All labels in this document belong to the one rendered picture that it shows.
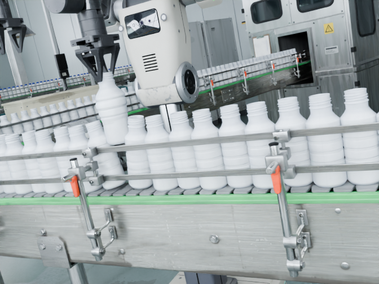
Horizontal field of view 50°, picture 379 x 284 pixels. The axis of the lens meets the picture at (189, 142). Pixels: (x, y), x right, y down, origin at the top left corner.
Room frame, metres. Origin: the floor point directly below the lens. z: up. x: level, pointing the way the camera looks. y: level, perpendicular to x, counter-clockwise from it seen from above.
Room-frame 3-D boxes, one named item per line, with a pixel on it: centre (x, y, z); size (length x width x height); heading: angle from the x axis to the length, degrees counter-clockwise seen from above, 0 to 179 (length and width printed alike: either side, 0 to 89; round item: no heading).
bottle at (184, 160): (0.86, 0.01, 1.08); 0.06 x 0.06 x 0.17
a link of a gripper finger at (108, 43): (0.96, 0.16, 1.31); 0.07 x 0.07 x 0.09; 61
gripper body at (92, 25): (0.95, 0.16, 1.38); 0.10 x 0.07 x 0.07; 151
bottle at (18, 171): (1.11, 0.47, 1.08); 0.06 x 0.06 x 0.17
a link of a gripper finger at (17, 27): (1.31, 0.47, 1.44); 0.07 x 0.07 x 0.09; 61
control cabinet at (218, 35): (7.94, -0.80, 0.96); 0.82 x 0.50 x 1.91; 133
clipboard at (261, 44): (4.74, -1.02, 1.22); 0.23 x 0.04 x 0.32; 43
